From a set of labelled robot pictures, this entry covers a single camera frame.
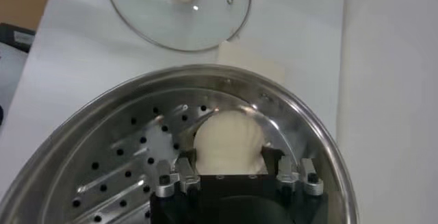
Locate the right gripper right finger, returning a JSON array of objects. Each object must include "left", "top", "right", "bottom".
[{"left": 261, "top": 145, "right": 324, "bottom": 197}]

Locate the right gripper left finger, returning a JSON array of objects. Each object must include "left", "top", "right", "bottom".
[{"left": 155, "top": 149, "right": 202, "bottom": 199}]

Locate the white steamed baozi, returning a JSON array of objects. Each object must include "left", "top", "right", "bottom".
[{"left": 192, "top": 109, "right": 270, "bottom": 175}]

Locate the glass lid with cream handle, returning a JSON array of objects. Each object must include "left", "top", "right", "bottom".
[{"left": 101, "top": 0, "right": 253, "bottom": 53}]

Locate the stainless steel steamer basket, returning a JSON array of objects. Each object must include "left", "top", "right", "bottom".
[{"left": 0, "top": 63, "right": 360, "bottom": 224}]

